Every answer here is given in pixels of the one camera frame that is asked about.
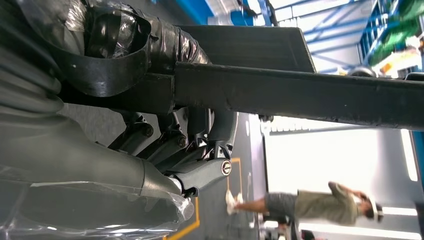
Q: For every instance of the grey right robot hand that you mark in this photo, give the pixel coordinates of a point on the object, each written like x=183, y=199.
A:
x=82, y=165

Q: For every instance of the person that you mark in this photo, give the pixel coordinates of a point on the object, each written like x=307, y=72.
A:
x=318, y=205

